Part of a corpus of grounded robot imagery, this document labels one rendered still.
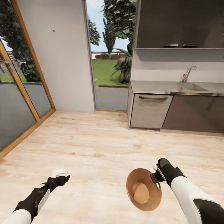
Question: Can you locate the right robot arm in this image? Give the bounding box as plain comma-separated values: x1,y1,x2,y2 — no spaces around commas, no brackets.
150,158,224,224

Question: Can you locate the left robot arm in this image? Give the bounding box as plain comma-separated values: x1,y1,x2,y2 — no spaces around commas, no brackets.
1,169,70,224

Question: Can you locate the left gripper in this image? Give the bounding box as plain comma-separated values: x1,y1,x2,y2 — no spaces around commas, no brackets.
47,175,70,190

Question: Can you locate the trash can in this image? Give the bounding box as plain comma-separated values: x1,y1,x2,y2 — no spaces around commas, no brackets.
126,168,162,212

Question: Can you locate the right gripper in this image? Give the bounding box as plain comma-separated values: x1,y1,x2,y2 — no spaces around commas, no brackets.
150,171,165,183

